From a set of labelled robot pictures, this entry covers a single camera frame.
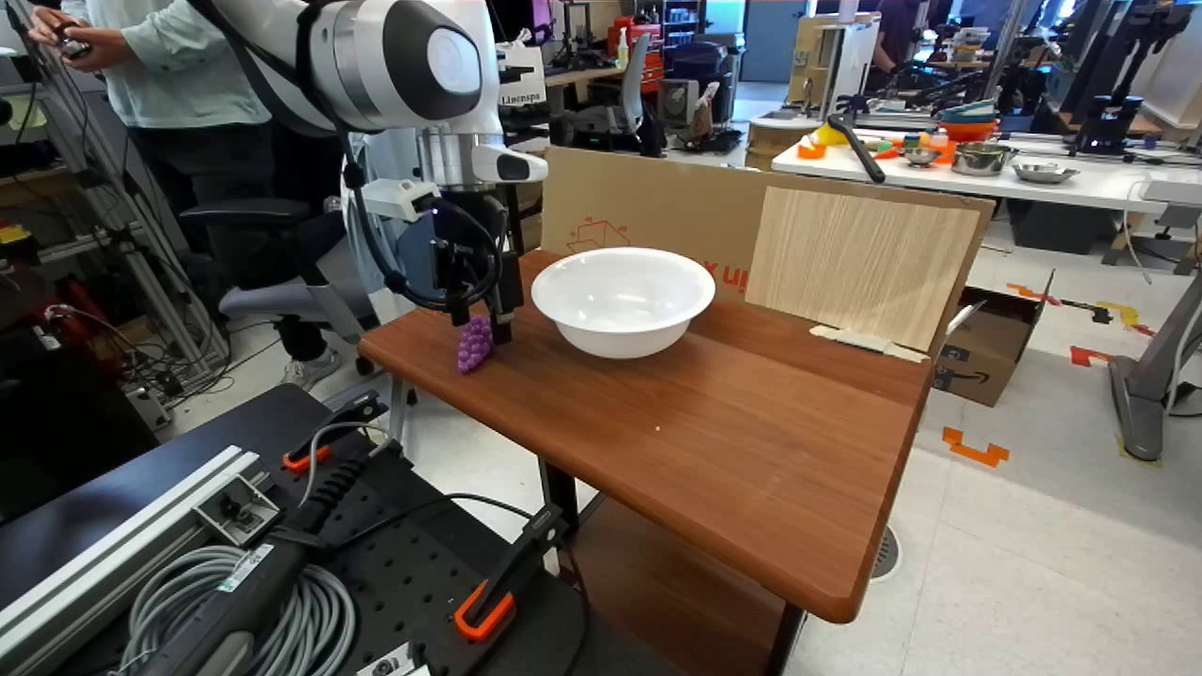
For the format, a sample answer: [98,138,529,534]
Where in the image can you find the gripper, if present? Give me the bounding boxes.
[431,192,525,346]

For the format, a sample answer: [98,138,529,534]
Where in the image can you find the purple plastic grapes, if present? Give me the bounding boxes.
[456,315,497,375]

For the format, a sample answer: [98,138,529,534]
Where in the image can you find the white bowl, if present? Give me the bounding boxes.
[531,247,717,361]

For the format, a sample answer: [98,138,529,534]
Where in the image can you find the shallow steel bowl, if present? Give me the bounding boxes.
[1011,161,1081,185]

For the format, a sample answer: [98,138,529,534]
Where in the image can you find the black and orange clamp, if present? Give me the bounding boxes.
[453,503,571,645]
[281,392,390,474]

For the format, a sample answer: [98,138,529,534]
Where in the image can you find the cardboard sheet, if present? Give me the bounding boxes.
[540,146,997,359]

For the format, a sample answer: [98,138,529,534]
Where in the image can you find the grey office chair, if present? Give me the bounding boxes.
[177,130,381,378]

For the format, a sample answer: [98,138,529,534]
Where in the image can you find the white printed box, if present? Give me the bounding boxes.
[495,41,548,108]

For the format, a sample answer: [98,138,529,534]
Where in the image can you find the mesh office chair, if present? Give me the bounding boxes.
[562,31,663,156]

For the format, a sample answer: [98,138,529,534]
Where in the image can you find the person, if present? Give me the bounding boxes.
[26,0,378,392]
[869,0,932,97]

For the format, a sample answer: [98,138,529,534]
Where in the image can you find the light wooden board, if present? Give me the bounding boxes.
[746,185,983,354]

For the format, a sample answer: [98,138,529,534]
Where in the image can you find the strip of beige tape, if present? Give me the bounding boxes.
[809,323,932,365]

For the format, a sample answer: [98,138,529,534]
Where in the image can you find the round floor drain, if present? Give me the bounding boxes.
[871,524,903,582]

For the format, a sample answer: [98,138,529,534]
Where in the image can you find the hand controller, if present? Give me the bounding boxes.
[51,19,94,61]

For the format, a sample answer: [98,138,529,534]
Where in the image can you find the open cardboard box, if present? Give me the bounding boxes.
[932,269,1056,408]

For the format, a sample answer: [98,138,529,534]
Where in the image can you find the stack of coloured bowls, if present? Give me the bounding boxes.
[933,99,1002,144]

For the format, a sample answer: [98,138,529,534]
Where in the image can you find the steel pot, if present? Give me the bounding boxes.
[950,141,1017,177]

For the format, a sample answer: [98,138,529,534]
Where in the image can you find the white table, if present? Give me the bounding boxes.
[770,130,1202,215]

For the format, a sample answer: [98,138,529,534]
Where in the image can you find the black machine stand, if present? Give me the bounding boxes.
[1069,0,1195,157]

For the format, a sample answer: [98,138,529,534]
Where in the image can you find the grey desk leg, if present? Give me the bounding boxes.
[1107,270,1202,463]

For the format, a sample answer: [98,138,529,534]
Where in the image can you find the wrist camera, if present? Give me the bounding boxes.
[361,177,441,224]

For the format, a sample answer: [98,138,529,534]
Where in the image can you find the metal corner bracket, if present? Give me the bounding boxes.
[192,473,282,548]

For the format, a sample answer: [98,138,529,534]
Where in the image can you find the coil of grey cable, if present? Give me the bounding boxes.
[111,545,359,676]

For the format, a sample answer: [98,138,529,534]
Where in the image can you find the aluminium frame rack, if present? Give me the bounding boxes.
[0,0,232,400]

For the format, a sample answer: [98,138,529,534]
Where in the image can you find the black handle tool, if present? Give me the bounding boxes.
[827,114,887,185]

